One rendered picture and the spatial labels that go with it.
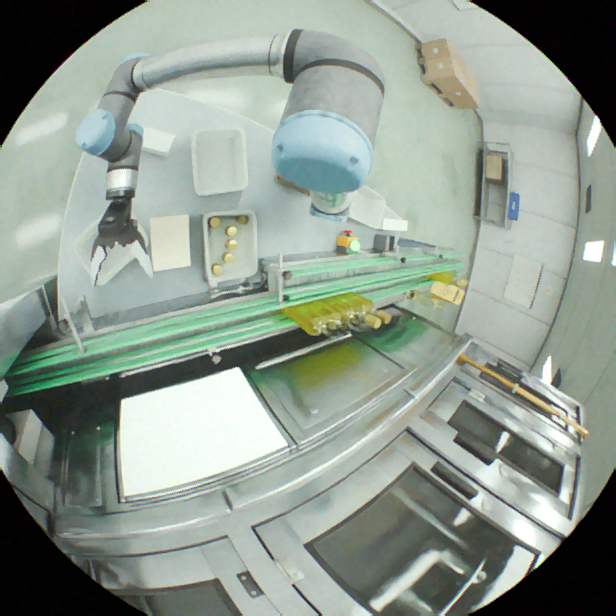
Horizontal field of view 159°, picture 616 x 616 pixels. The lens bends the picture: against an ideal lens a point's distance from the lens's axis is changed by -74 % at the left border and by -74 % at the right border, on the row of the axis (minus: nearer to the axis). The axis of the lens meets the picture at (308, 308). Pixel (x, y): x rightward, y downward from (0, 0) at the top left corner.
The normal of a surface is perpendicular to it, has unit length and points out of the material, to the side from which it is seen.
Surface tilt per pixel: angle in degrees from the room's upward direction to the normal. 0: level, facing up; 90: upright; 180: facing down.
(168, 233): 0
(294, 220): 0
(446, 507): 90
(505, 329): 90
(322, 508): 90
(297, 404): 90
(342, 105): 29
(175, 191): 0
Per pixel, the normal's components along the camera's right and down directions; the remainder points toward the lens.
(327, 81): -0.19, 0.25
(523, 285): -0.83, 0.21
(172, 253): 0.55, 0.36
